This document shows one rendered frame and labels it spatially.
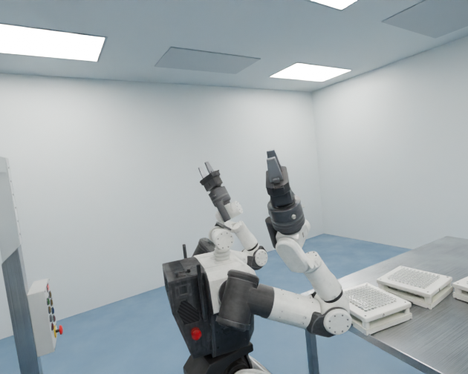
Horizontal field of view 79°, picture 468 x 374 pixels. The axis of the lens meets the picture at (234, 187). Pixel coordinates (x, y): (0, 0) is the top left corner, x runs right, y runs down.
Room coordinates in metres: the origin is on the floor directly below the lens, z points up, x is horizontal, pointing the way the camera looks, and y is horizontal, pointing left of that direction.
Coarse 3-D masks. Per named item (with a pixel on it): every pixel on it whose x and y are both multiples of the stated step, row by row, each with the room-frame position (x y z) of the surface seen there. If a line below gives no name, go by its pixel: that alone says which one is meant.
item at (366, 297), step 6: (366, 288) 1.30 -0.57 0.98; (348, 294) 1.27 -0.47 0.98; (354, 294) 1.27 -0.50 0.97; (360, 294) 1.25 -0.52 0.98; (366, 294) 1.26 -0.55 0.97; (372, 294) 1.24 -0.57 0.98; (378, 294) 1.23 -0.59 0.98; (354, 300) 1.21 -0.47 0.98; (360, 300) 1.20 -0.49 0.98; (366, 300) 1.20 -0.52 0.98; (372, 300) 1.19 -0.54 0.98; (378, 300) 1.19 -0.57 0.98; (384, 300) 1.18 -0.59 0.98; (366, 306) 1.14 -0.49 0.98
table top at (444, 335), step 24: (456, 240) 2.03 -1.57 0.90; (384, 264) 1.75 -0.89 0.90; (408, 264) 1.71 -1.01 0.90; (432, 264) 1.67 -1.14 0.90; (456, 264) 1.63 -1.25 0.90; (432, 312) 1.18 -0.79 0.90; (456, 312) 1.16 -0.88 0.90; (360, 336) 1.12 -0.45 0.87; (384, 336) 1.06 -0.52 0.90; (408, 336) 1.04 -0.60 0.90; (432, 336) 1.03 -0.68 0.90; (456, 336) 1.01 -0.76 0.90; (408, 360) 0.95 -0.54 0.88; (432, 360) 0.91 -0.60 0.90; (456, 360) 0.90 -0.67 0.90
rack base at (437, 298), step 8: (384, 288) 1.39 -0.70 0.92; (448, 288) 1.32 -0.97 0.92; (400, 296) 1.31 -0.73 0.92; (408, 296) 1.29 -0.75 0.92; (416, 296) 1.28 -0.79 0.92; (432, 296) 1.27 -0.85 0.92; (440, 296) 1.26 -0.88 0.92; (416, 304) 1.25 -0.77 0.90; (424, 304) 1.22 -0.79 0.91; (432, 304) 1.21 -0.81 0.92
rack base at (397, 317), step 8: (400, 312) 1.16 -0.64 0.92; (352, 320) 1.15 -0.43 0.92; (360, 320) 1.14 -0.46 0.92; (376, 320) 1.13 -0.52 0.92; (384, 320) 1.12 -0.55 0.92; (392, 320) 1.12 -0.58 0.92; (400, 320) 1.13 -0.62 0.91; (360, 328) 1.10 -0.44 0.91; (376, 328) 1.09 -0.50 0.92; (384, 328) 1.10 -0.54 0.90
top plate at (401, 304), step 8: (352, 288) 1.34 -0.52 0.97; (376, 288) 1.31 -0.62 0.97; (392, 296) 1.22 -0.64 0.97; (352, 304) 1.19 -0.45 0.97; (392, 304) 1.15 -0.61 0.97; (400, 304) 1.15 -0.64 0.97; (408, 304) 1.15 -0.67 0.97; (352, 312) 1.14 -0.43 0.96; (360, 312) 1.12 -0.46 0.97; (368, 312) 1.11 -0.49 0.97; (376, 312) 1.11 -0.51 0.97; (384, 312) 1.10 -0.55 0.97; (392, 312) 1.12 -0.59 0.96; (368, 320) 1.08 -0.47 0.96
